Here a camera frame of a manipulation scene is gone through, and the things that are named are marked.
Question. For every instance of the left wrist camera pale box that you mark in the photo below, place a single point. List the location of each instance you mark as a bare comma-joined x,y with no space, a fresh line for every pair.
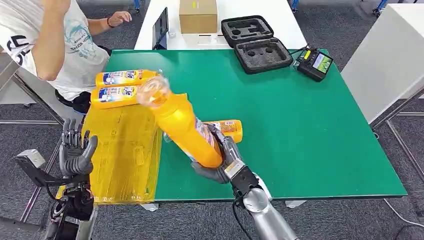
31,158

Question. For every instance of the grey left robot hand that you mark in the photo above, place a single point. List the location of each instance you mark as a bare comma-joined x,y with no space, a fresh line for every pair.
74,159

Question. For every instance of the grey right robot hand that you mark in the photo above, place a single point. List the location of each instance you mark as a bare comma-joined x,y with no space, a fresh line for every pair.
232,154

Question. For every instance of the green table mat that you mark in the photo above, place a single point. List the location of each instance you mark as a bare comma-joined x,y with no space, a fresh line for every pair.
298,132

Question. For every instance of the black foam-lined case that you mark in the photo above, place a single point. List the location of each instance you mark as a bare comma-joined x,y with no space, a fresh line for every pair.
258,49

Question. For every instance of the grey metal table frame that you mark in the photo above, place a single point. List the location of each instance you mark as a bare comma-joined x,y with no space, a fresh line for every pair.
397,139

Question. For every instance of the white side table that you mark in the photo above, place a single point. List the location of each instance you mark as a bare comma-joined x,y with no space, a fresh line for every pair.
387,56

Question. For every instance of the brown cardboard box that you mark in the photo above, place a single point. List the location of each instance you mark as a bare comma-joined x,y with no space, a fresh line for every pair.
198,18

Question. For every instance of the black tablet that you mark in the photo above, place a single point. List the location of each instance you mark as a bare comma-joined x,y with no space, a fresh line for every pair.
160,28

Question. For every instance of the black controller with screen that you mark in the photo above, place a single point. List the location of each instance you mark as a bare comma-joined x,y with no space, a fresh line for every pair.
314,66

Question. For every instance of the orange drink bottle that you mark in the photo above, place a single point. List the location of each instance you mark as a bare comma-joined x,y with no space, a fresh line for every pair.
232,130
116,94
122,78
180,126

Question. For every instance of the yellow plastic sheet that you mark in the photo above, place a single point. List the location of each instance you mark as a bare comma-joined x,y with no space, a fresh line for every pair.
122,159

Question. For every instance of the person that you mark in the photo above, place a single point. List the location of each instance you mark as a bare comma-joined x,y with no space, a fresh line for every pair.
76,49

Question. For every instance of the person's wristband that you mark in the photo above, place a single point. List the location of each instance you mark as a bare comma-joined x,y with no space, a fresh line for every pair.
109,22

